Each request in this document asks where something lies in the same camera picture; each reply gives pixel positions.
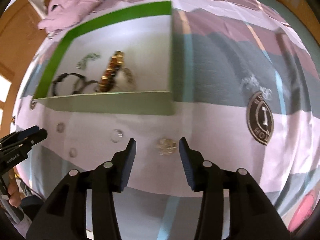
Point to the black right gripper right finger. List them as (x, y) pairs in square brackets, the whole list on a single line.
[(202, 175)]

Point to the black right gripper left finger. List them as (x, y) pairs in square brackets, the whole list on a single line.
[(113, 175)]

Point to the person's left hand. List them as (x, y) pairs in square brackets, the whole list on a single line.
[(13, 190)]

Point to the black wrist watch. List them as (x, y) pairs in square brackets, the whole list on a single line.
[(78, 86)]

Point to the wooden wardrobe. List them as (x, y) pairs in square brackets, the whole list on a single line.
[(20, 40)]

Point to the green white cardboard box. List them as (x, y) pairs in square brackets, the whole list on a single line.
[(139, 38)]

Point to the pink folded quilt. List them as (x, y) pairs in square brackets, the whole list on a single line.
[(62, 14)]

